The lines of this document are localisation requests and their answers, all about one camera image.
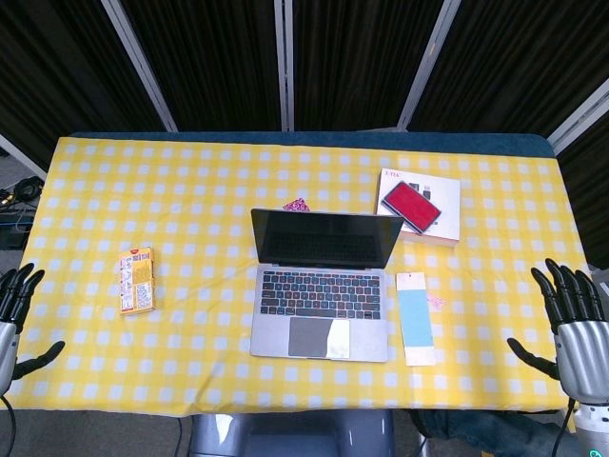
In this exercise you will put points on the yellow white checkered tablecloth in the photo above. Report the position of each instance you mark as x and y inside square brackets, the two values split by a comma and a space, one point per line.
[190, 200]

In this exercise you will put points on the yellow orange small box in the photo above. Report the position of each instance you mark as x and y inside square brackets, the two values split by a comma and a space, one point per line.
[136, 281]

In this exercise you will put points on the white box with red case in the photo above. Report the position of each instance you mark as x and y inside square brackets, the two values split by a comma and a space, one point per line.
[420, 209]

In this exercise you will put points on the silver laptop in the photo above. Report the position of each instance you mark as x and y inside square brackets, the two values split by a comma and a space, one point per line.
[323, 290]

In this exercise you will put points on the blue white flat package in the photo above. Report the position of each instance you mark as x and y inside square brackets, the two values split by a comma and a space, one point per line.
[416, 319]

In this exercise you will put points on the white partition frame post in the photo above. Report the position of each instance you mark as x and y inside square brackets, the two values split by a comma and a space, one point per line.
[19, 154]
[428, 62]
[139, 62]
[578, 112]
[284, 64]

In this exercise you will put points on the pink white sticker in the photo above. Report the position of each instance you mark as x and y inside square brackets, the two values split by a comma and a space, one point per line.
[437, 301]

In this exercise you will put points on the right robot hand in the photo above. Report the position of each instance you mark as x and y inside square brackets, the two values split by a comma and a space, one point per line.
[584, 352]

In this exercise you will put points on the pink patterned small packet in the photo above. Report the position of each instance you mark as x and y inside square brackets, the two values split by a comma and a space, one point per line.
[296, 205]

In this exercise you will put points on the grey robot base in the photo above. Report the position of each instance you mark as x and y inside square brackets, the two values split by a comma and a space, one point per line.
[290, 435]

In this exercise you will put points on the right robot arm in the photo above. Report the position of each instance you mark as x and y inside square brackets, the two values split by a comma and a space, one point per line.
[593, 428]

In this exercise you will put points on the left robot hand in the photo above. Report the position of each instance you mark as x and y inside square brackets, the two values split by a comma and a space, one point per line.
[6, 333]

